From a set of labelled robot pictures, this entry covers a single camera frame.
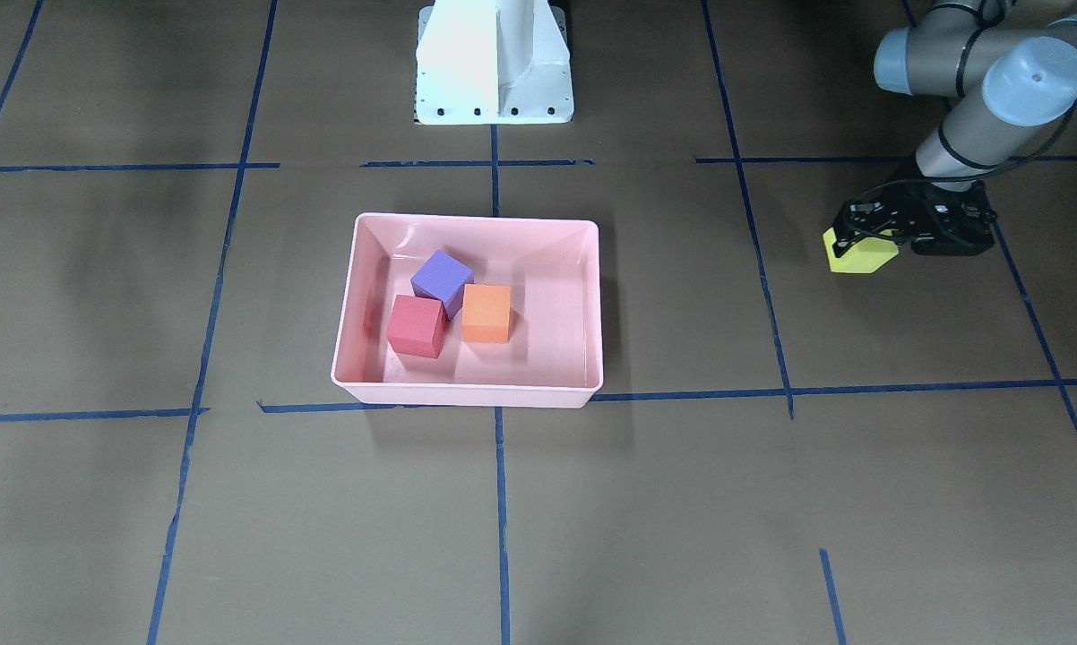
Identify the pink plastic bin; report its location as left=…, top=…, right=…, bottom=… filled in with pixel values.
left=331, top=213, right=603, bottom=409

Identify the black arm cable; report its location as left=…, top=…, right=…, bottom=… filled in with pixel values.
left=839, top=0, right=1077, bottom=243

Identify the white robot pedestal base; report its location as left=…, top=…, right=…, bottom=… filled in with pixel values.
left=412, top=1, right=575, bottom=126

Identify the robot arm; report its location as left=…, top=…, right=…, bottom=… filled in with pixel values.
left=823, top=1, right=1077, bottom=274

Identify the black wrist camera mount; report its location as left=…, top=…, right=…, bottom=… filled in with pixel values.
left=909, top=181, right=996, bottom=257

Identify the red foam block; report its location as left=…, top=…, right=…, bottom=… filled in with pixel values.
left=386, top=295, right=447, bottom=359

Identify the yellow-green foam block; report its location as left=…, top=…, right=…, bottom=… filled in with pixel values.
left=823, top=228, right=900, bottom=274

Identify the orange foam block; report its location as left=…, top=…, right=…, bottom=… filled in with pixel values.
left=461, top=283, right=513, bottom=343

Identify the purple foam block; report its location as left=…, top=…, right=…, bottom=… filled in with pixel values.
left=411, top=250, right=474, bottom=320

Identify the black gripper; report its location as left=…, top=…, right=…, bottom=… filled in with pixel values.
left=833, top=160, right=961, bottom=256

